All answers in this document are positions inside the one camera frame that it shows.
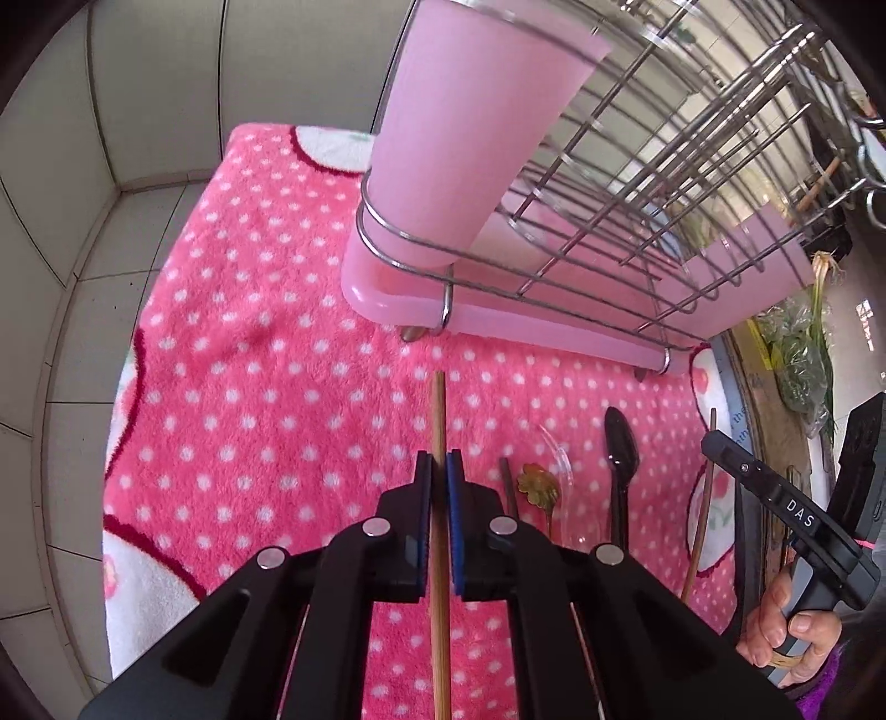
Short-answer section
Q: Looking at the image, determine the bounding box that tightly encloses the pink polka dot blanket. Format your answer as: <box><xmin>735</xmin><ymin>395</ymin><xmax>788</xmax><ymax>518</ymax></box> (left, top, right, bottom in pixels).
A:
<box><xmin>104</xmin><ymin>123</ymin><xmax>745</xmax><ymax>720</ymax></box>

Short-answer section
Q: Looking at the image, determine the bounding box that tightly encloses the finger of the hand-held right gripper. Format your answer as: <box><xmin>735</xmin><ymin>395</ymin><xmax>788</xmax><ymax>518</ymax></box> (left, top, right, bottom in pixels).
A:
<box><xmin>701</xmin><ymin>430</ymin><xmax>869</xmax><ymax>610</ymax></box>

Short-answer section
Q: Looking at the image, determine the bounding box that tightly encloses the tall pink utensil holder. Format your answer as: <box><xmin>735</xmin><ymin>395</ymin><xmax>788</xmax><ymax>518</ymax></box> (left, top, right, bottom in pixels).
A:
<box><xmin>365</xmin><ymin>0</ymin><xmax>614</xmax><ymax>268</ymax></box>

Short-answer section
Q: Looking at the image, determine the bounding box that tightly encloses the clear plastic spoon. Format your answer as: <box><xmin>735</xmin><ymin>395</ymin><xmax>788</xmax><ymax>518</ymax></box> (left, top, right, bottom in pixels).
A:
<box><xmin>536</xmin><ymin>424</ymin><xmax>603</xmax><ymax>551</ymax></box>

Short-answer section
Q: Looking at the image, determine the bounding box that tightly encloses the short pink utensil holder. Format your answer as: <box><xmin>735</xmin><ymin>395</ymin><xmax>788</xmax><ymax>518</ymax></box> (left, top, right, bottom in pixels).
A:
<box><xmin>682</xmin><ymin>202</ymin><xmax>816</xmax><ymax>312</ymax></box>

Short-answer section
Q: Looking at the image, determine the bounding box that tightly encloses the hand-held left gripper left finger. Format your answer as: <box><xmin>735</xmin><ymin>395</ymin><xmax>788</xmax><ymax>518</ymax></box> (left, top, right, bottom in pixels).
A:
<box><xmin>79</xmin><ymin>450</ymin><xmax>434</xmax><ymax>720</ymax></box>

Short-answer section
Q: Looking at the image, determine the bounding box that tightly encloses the green onion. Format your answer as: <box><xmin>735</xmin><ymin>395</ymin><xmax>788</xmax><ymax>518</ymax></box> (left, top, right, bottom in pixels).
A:
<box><xmin>806</xmin><ymin>253</ymin><xmax>842</xmax><ymax>416</ymax></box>

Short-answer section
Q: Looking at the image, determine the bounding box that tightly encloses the dark brown chopstick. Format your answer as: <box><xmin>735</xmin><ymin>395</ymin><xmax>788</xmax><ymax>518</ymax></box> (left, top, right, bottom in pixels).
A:
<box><xmin>499</xmin><ymin>457</ymin><xmax>520</xmax><ymax>519</ymax></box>

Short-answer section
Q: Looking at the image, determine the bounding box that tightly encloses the reddish wooden chopstick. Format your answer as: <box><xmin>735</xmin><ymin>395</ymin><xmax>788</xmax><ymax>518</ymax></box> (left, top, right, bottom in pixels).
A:
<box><xmin>680</xmin><ymin>408</ymin><xmax>719</xmax><ymax>602</ymax></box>

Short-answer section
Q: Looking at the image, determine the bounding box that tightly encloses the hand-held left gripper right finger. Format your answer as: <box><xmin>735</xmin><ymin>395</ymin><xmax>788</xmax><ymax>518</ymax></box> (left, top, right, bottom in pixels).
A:
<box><xmin>446</xmin><ymin>449</ymin><xmax>797</xmax><ymax>720</ymax></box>

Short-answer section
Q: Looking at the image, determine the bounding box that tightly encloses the black plastic spoon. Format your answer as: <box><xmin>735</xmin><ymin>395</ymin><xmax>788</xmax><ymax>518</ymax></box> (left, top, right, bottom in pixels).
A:
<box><xmin>604</xmin><ymin>407</ymin><xmax>641</xmax><ymax>548</ymax></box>

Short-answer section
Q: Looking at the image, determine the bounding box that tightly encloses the bag of green vegetables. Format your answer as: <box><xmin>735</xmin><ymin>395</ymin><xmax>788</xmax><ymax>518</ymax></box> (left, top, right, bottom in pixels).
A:
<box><xmin>754</xmin><ymin>297</ymin><xmax>835</xmax><ymax>437</ymax></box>

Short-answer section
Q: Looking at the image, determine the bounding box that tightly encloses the metal wire dish rack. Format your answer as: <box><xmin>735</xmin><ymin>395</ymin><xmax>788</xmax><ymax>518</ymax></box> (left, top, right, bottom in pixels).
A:
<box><xmin>356</xmin><ymin>0</ymin><xmax>886</xmax><ymax>378</ymax></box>

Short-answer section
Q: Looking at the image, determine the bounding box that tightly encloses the pink plastic drip tray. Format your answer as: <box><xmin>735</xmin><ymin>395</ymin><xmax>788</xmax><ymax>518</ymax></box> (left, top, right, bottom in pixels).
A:
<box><xmin>341</xmin><ymin>194</ymin><xmax>714</xmax><ymax>378</ymax></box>

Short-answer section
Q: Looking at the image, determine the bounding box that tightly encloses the wooden handle tool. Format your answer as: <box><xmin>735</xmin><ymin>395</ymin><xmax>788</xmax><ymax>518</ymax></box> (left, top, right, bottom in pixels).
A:
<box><xmin>796</xmin><ymin>158</ymin><xmax>842</xmax><ymax>209</ymax></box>

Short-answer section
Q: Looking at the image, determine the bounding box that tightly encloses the gold flower spoon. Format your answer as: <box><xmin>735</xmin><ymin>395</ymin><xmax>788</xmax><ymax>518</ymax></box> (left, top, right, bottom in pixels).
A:
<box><xmin>519</xmin><ymin>462</ymin><xmax>562</xmax><ymax>534</ymax></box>

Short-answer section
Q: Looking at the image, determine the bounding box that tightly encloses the light wooden chopstick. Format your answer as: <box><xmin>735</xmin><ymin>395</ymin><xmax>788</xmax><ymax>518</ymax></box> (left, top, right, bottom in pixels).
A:
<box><xmin>430</xmin><ymin>374</ymin><xmax>452</xmax><ymax>720</ymax></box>

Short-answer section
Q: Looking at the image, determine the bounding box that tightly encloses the person's right hand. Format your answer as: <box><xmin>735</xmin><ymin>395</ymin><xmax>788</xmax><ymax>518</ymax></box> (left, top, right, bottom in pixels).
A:
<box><xmin>737</xmin><ymin>564</ymin><xmax>842</xmax><ymax>686</ymax></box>

